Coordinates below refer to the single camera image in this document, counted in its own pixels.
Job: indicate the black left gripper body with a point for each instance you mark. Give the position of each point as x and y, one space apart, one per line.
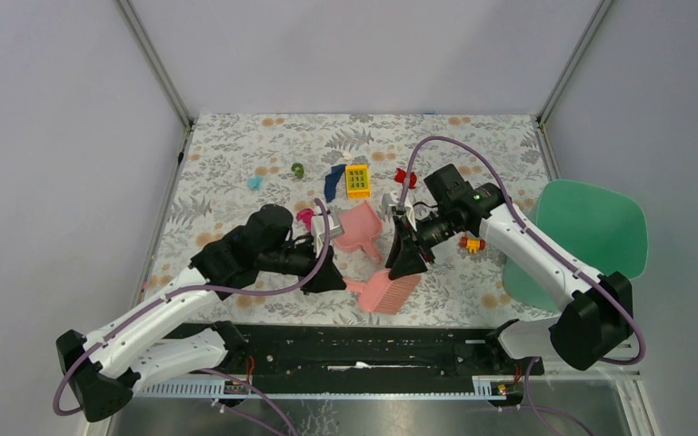
293 259

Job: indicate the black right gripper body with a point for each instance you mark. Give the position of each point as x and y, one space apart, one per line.
435 230

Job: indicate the pink hand brush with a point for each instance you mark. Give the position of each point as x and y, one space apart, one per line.
385 290

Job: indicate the pink dustpan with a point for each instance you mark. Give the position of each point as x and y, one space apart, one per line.
362 227

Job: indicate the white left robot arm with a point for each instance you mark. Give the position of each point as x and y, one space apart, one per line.
104 369

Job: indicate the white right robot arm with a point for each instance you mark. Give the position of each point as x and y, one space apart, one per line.
595 309

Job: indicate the toy brick car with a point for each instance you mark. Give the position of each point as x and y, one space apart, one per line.
472 244

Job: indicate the magenta paper scrap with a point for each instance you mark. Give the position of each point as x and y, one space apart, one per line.
306 216

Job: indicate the green paper scrap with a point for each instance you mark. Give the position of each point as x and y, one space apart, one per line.
298 170

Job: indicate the cyan paper scrap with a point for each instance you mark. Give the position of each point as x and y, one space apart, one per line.
255 183

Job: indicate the floral table mat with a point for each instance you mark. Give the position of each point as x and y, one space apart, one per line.
460 289

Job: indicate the yellow grid toy block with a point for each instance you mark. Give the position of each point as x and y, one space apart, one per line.
357 181

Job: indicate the green trash bin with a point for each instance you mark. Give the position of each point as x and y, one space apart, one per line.
604 228

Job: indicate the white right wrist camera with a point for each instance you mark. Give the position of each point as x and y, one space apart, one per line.
391 207

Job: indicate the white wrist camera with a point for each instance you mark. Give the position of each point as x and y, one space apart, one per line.
319 230
391 207

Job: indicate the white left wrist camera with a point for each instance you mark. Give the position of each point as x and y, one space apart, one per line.
319 230

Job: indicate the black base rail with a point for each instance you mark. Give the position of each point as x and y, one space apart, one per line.
291 359

